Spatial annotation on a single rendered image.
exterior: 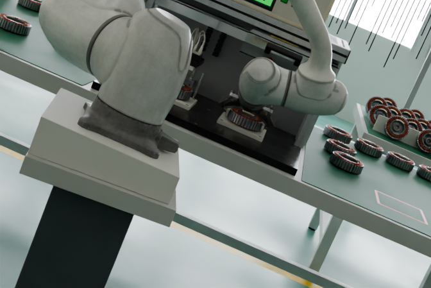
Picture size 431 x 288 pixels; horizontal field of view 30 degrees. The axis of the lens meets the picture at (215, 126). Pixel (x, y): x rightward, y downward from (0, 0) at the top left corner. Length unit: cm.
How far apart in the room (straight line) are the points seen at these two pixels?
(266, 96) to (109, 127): 61
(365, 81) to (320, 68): 680
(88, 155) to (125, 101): 14
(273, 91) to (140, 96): 58
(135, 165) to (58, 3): 42
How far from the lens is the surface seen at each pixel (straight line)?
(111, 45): 169
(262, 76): 211
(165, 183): 163
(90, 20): 175
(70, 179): 163
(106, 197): 163
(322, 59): 213
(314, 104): 216
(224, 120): 245
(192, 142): 227
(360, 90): 894
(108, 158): 162
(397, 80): 895
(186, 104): 245
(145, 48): 164
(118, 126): 167
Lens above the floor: 127
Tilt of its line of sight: 12 degrees down
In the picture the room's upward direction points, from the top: 23 degrees clockwise
